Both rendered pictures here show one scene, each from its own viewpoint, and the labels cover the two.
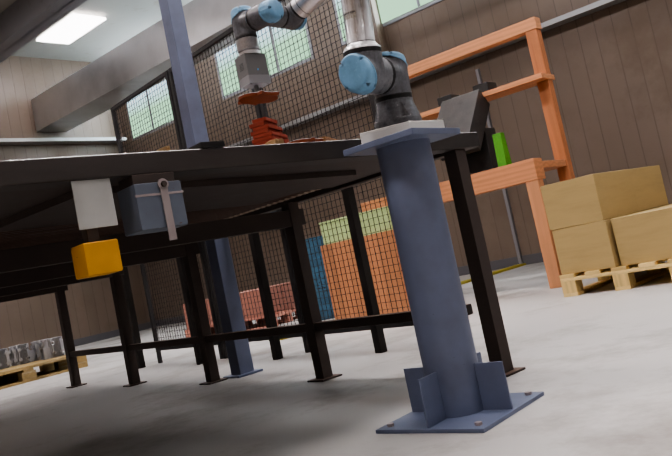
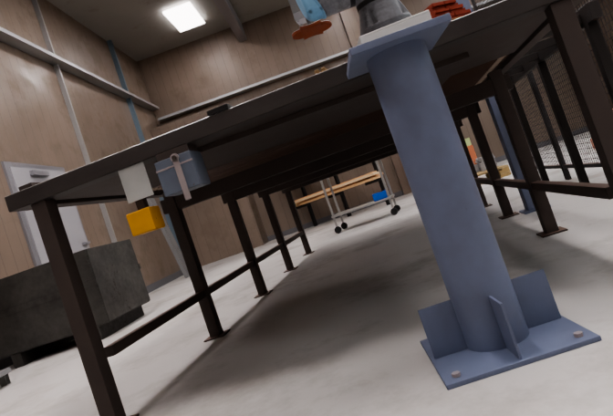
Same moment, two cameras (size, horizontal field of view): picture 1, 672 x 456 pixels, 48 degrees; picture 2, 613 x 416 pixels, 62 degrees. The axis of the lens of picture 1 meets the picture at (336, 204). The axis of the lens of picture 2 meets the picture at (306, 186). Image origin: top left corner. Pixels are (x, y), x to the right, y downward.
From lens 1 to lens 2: 1.65 m
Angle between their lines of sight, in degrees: 52
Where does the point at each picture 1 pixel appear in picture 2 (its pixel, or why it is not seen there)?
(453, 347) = (457, 278)
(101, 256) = (139, 222)
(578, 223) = not seen: outside the picture
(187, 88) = not seen: outside the picture
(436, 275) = (429, 200)
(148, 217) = (168, 186)
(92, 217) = (135, 192)
